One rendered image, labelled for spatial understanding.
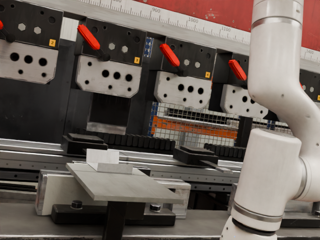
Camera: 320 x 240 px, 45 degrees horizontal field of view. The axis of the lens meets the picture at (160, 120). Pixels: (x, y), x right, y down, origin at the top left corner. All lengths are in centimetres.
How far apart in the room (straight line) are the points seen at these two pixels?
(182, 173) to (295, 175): 73
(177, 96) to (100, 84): 20
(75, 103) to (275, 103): 92
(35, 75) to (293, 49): 53
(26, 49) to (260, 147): 53
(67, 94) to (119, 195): 79
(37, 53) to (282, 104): 52
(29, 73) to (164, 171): 62
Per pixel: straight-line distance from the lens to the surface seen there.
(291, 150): 65
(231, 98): 107
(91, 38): 88
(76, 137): 117
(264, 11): 74
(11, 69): 89
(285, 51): 70
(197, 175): 139
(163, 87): 97
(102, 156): 100
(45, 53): 89
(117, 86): 93
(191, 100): 101
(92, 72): 91
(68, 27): 519
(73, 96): 147
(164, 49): 94
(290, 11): 74
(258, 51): 71
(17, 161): 120
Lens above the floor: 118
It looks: 3 degrees down
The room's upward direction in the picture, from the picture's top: 9 degrees clockwise
